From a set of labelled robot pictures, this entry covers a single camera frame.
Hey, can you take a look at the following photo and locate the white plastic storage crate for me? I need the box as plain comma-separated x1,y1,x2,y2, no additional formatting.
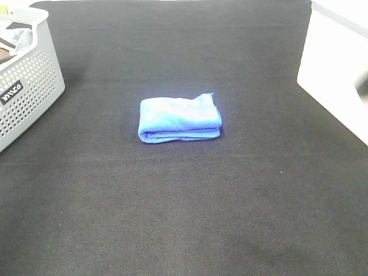
297,1,367,143

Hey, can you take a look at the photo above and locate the black table mat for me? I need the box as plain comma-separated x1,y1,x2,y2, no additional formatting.
1,1,367,275

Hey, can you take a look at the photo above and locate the grey towel in basket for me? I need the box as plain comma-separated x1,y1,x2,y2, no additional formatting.
1,28,33,56

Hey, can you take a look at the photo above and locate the blue microfiber towel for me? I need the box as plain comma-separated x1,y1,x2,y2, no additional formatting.
138,93,222,144

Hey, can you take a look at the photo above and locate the grey perforated laundry basket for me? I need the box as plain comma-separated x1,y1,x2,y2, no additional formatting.
1,5,65,150

